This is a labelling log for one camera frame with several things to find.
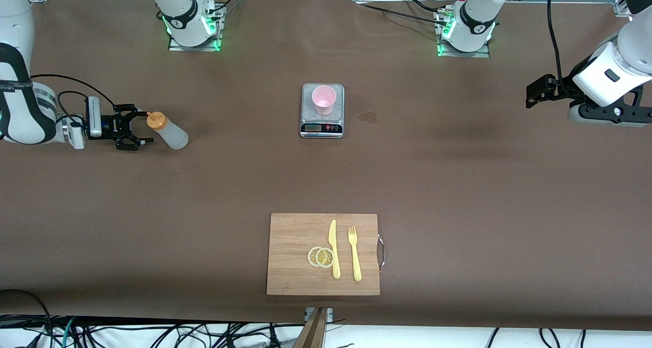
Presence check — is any white sauce bottle orange cap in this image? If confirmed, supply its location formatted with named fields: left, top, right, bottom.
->
left=146, top=111, right=189, bottom=150

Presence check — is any pink plastic cup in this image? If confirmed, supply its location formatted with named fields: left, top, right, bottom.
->
left=312, top=85, right=337, bottom=116

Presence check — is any brown table cover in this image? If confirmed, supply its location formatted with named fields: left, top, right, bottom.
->
left=0, top=0, right=652, bottom=331

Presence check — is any bamboo cutting board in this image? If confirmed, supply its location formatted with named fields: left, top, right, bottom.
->
left=266, top=213, right=386, bottom=296

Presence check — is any silver digital kitchen scale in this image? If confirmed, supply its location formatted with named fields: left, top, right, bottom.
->
left=299, top=83, right=345, bottom=139

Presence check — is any yellow plastic fork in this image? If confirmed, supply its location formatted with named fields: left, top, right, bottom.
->
left=348, top=226, right=363, bottom=282

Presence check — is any yellow plastic knife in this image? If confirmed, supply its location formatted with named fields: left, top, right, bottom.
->
left=328, top=219, right=341, bottom=280

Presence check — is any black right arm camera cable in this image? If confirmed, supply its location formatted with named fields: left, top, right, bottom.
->
left=31, top=74, right=118, bottom=130

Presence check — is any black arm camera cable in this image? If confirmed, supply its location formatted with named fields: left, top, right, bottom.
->
left=31, top=74, right=118, bottom=130
left=547, top=0, right=564, bottom=79

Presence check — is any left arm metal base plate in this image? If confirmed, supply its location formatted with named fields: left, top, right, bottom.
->
left=437, top=9, right=491, bottom=59

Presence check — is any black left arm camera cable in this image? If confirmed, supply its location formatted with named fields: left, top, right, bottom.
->
left=547, top=0, right=564, bottom=79

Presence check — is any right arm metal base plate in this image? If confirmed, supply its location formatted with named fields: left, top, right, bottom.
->
left=168, top=4, right=224, bottom=52

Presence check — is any black base power cable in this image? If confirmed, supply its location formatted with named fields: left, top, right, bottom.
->
left=357, top=2, right=449, bottom=28

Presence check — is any small metal bracket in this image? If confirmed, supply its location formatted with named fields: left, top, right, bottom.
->
left=305, top=307, right=334, bottom=324

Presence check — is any wooden post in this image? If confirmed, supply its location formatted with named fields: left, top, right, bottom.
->
left=293, top=307, right=329, bottom=348

